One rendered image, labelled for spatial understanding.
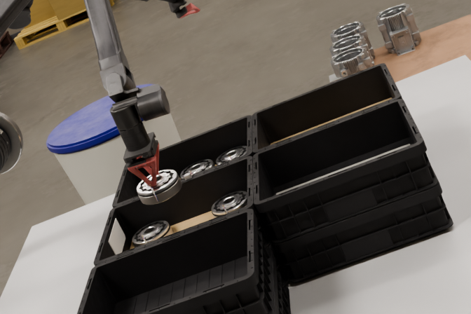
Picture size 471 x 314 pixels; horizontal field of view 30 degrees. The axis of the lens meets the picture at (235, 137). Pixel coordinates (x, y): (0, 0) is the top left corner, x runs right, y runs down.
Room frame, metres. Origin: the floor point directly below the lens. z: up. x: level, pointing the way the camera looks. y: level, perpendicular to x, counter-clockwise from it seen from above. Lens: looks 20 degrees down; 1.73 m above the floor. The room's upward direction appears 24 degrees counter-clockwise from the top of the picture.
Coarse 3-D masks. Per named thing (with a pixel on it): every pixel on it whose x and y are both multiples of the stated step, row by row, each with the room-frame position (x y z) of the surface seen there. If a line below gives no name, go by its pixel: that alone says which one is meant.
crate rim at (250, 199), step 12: (216, 168) 2.10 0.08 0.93; (252, 168) 1.99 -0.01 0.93; (192, 180) 2.09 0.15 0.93; (252, 180) 1.92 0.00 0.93; (252, 192) 1.86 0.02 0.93; (252, 204) 1.80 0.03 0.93; (108, 228) 2.02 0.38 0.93; (192, 228) 1.81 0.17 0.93; (156, 240) 1.83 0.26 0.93; (96, 264) 1.85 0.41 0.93
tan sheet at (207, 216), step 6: (198, 216) 2.09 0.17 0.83; (204, 216) 2.08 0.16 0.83; (210, 216) 2.06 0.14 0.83; (180, 222) 2.10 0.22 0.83; (186, 222) 2.09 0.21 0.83; (192, 222) 2.07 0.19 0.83; (198, 222) 2.06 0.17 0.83; (174, 228) 2.08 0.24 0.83; (180, 228) 2.07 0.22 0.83; (132, 246) 2.09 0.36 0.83
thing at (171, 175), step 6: (168, 174) 1.94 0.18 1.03; (174, 174) 1.92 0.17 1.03; (168, 180) 1.90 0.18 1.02; (174, 180) 1.90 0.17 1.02; (138, 186) 1.94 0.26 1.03; (144, 186) 1.92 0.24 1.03; (156, 186) 1.90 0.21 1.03; (162, 186) 1.88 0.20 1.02; (138, 192) 1.91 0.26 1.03; (144, 192) 1.89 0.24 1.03; (150, 192) 1.88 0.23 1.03; (156, 192) 1.88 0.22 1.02
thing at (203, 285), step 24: (192, 240) 1.80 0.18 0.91; (216, 240) 1.79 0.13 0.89; (240, 240) 1.78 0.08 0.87; (120, 264) 1.83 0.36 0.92; (144, 264) 1.82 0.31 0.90; (168, 264) 1.81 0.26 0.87; (192, 264) 1.80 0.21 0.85; (216, 264) 1.79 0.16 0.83; (240, 264) 1.75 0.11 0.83; (264, 264) 1.66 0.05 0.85; (96, 288) 1.78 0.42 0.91; (120, 288) 1.83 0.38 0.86; (144, 288) 1.82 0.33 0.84; (168, 288) 1.79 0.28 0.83; (192, 288) 1.74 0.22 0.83; (264, 288) 1.56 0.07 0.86; (96, 312) 1.71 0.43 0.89; (120, 312) 1.78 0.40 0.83; (192, 312) 1.53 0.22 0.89; (216, 312) 1.52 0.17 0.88; (240, 312) 1.51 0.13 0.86; (264, 312) 1.51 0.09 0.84
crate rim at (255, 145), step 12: (360, 72) 2.31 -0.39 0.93; (384, 72) 2.23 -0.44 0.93; (300, 96) 2.34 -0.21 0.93; (396, 96) 2.04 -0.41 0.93; (372, 108) 2.03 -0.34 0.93; (252, 120) 2.32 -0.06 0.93; (336, 120) 2.06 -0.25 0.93; (252, 132) 2.23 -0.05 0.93; (252, 144) 2.14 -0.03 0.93; (276, 144) 2.07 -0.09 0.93
